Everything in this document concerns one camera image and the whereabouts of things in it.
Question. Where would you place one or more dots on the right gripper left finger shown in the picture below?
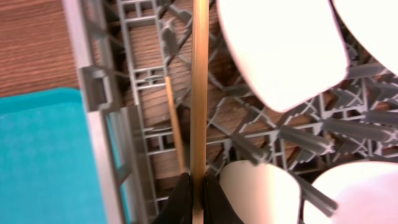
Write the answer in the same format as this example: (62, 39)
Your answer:
(178, 209)

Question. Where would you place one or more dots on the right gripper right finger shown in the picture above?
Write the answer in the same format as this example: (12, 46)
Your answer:
(216, 206)

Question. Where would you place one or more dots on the small white cup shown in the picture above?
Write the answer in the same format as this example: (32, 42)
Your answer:
(261, 194)

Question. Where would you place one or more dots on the wooden chopstick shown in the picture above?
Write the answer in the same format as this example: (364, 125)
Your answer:
(200, 47)
(175, 125)

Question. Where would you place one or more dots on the large pink plate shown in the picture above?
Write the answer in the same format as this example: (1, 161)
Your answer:
(366, 193)

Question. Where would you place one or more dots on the white bowl with food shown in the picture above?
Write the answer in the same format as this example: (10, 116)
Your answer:
(373, 24)

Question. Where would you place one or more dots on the grey dishwasher rack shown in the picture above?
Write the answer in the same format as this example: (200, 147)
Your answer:
(123, 51)

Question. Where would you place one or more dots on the teal serving tray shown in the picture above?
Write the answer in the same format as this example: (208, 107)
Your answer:
(48, 172)

